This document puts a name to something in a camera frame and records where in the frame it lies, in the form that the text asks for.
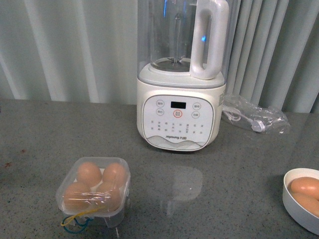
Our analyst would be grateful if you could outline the brown egg from bowl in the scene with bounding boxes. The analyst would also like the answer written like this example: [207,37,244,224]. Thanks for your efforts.
[92,181,121,212]

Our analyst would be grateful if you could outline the clear plastic egg box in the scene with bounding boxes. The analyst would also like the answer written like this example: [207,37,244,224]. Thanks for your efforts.
[56,157,131,234]

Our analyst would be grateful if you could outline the brown egg back right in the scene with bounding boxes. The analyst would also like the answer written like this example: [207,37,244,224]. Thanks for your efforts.
[102,163,127,187]

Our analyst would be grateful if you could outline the brown egg back left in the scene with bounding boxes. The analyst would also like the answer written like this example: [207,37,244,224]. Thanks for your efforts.
[76,162,102,188]

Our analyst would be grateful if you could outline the brown egg front left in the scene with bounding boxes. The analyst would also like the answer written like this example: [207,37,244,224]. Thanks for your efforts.
[63,182,90,211]

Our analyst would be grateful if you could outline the brown egg upper in bowl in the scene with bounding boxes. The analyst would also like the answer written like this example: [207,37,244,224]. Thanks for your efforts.
[291,177,319,200]

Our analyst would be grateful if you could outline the brown egg in bowl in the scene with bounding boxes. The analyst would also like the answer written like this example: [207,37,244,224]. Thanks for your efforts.
[291,177,319,200]
[292,193,319,217]

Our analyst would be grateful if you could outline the brown egg lower in bowl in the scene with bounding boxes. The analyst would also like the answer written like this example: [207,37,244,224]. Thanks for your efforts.
[292,193,319,217]

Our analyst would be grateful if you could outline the white Joyoung blender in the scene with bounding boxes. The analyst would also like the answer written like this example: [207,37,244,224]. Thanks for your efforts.
[137,0,229,151]

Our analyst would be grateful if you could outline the grey pleated curtain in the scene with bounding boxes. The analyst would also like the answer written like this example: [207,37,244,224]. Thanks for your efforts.
[0,0,319,113]

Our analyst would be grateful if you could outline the clear plastic bag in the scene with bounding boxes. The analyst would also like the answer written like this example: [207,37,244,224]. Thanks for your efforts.
[222,94,291,134]

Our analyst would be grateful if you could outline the yellow blue rubber band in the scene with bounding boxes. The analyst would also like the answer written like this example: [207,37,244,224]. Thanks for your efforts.
[61,205,107,227]

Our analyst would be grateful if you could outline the white round bowl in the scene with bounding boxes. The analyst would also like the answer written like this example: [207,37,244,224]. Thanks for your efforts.
[282,168,319,235]

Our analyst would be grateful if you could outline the white power cable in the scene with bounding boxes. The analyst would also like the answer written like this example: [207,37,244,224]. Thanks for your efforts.
[222,106,265,132]

